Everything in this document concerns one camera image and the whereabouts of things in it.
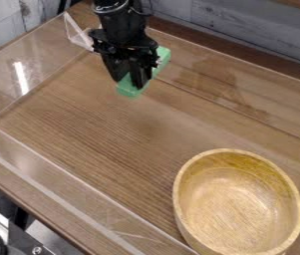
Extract black metal table frame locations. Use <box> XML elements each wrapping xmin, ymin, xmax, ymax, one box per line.
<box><xmin>0</xmin><ymin>191</ymin><xmax>84</xmax><ymax>255</ymax></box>

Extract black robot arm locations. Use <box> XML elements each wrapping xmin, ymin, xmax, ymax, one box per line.
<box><xmin>89</xmin><ymin>0</ymin><xmax>159</xmax><ymax>90</ymax></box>

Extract brown wooden bowl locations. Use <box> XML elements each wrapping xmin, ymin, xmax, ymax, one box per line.
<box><xmin>172</xmin><ymin>148</ymin><xmax>300</xmax><ymax>255</ymax></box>

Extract clear acrylic enclosure walls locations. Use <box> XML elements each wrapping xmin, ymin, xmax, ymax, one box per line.
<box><xmin>0</xmin><ymin>19</ymin><xmax>300</xmax><ymax>255</ymax></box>

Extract green rectangular block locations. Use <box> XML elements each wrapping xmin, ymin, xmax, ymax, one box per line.
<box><xmin>117</xmin><ymin>47</ymin><xmax>171</xmax><ymax>98</ymax></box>

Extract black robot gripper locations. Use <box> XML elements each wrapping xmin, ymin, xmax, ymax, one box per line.
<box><xmin>89</xmin><ymin>8</ymin><xmax>159</xmax><ymax>90</ymax></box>

